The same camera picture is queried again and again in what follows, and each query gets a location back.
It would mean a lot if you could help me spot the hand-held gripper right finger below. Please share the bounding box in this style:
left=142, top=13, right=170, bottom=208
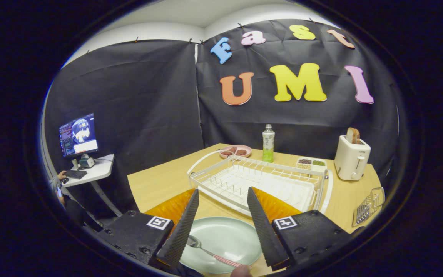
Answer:
left=247, top=187, right=354, bottom=271

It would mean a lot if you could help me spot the computer monitor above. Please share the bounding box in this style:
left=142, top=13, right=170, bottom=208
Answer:
left=59, top=113, right=99, bottom=157

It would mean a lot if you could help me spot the white wire dish rack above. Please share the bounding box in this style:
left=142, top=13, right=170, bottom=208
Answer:
left=187, top=150, right=333, bottom=217

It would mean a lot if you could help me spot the brown bread slice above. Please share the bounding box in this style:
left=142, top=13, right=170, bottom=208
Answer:
left=346, top=127, right=361, bottom=145

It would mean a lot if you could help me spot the small grey device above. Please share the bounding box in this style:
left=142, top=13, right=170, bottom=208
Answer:
left=77, top=154, right=95, bottom=169

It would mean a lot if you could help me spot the white side table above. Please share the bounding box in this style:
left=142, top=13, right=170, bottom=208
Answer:
left=62, top=154, right=124, bottom=218

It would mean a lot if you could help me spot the green drink bottle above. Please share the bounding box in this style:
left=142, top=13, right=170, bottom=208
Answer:
left=262, top=124, right=275, bottom=163

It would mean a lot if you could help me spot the white divided seasoning tray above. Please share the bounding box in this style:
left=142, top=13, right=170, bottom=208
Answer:
left=296, top=157, right=328, bottom=172

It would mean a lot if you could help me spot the pale green plate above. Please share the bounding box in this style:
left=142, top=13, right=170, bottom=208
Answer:
left=179, top=217, right=263, bottom=274

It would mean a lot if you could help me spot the pink plate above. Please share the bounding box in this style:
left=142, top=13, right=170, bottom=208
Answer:
left=220, top=145, right=252, bottom=159

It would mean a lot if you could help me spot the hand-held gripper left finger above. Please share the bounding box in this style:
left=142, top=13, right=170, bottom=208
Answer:
left=104, top=189, right=200, bottom=268

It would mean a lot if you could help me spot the metal wire basket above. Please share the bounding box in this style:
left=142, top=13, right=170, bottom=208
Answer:
left=352, top=187, right=386, bottom=227

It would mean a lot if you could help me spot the white toaster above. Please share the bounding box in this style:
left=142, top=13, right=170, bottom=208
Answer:
left=334, top=135, right=371, bottom=181

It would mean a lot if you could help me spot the spoon with pink checkered handle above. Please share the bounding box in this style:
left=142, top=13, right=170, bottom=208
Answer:
left=187, top=235, right=245, bottom=269

